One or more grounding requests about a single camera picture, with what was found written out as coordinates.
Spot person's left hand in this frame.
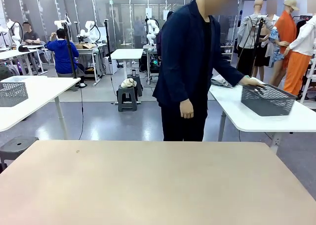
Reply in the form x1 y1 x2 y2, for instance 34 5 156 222
239 77 265 88

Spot person's right hand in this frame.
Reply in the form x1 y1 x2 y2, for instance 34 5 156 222
179 98 195 119

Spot grey lattice plastic basket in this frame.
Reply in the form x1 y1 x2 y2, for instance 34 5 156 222
241 83 298 117
0 81 29 108

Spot person's left forearm navy sleeve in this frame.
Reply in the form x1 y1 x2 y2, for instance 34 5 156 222
213 59 245 86

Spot person's right forearm navy sleeve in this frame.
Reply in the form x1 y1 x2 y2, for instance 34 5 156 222
154 67 192 103

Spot wooden shoe rack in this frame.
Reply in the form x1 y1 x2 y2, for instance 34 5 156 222
219 44 234 63

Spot white side table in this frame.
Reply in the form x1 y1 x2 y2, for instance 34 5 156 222
209 78 316 153

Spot mannequin white shirt orange trousers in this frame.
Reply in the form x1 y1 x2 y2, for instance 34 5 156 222
283 12 316 95

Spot mannequin in grey shirt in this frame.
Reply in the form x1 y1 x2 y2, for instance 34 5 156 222
237 0 275 80

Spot grey plastic step stool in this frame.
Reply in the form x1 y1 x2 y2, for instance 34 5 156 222
127 74 144 97
117 84 139 113

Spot white metal rack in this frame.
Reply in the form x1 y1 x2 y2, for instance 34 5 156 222
299 57 316 104

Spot computer with coloured lights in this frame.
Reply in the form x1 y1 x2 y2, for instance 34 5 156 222
148 54 161 74

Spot person in navy jacket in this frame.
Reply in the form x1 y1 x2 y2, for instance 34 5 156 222
152 0 252 142

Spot beige cloth bundle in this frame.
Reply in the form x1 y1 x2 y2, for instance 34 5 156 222
120 78 138 89

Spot bystander in dark hoodie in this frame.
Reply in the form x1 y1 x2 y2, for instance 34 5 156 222
156 29 162 62

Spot small white desk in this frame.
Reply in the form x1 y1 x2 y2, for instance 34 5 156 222
110 48 144 80

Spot black pole stand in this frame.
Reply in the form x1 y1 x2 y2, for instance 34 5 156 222
103 19 112 63

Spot white robot workbench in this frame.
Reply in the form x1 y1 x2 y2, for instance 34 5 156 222
74 42 108 87

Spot flat cardboard box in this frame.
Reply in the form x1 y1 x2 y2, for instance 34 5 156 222
75 43 96 50

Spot black stand with round base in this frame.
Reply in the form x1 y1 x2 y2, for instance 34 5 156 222
61 22 87 88

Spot person in blue hoodie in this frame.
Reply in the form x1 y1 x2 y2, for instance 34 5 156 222
44 29 86 85

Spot seated man grey t-shirt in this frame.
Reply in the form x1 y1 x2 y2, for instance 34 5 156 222
21 22 41 46

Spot grey round plastic stool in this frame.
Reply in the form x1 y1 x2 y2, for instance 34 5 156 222
0 136 40 173

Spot long white desk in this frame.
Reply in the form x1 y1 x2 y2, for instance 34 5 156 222
0 48 45 75

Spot bystander in dark olive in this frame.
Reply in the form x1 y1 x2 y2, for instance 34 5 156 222
0 66 13 81

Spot black tripod with camera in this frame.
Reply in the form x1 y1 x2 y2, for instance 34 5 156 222
238 14 269 77

